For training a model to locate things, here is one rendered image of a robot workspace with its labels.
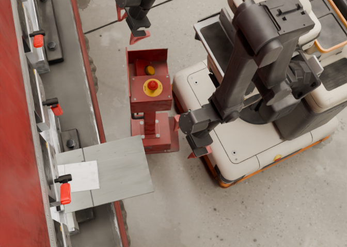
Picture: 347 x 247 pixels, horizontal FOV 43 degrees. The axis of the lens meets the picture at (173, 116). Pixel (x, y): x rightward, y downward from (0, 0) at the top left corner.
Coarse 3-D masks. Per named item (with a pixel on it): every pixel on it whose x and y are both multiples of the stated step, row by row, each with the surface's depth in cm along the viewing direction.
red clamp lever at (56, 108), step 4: (48, 100) 112; (52, 100) 113; (56, 100) 113; (44, 104) 113; (48, 104) 113; (52, 104) 113; (56, 104) 116; (52, 108) 116; (56, 108) 116; (60, 108) 118; (56, 112) 118; (60, 112) 119
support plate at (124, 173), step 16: (112, 144) 135; (128, 144) 135; (64, 160) 133; (80, 160) 133; (96, 160) 133; (112, 160) 134; (128, 160) 134; (144, 160) 134; (112, 176) 132; (128, 176) 132; (144, 176) 132; (80, 192) 130; (96, 192) 130; (112, 192) 130; (128, 192) 131; (144, 192) 131; (80, 208) 128
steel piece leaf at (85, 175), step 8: (72, 168) 132; (80, 168) 132; (88, 168) 132; (96, 168) 132; (72, 176) 131; (80, 176) 131; (88, 176) 131; (96, 176) 132; (72, 184) 130; (80, 184) 131; (88, 184) 131; (96, 184) 131
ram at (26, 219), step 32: (0, 0) 92; (0, 32) 85; (0, 64) 79; (0, 96) 74; (0, 128) 69; (0, 160) 65; (32, 160) 88; (0, 192) 62; (32, 192) 81; (0, 224) 59; (32, 224) 76
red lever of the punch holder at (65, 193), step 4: (60, 176) 105; (64, 176) 105; (68, 176) 105; (56, 180) 105; (60, 180) 105; (64, 180) 104; (68, 180) 105; (64, 184) 102; (68, 184) 103; (60, 188) 102; (64, 188) 101; (68, 188) 101; (60, 192) 101; (64, 192) 100; (68, 192) 100; (60, 196) 99; (64, 196) 99; (68, 196) 99; (60, 200) 98; (64, 200) 98; (68, 200) 98; (64, 204) 99
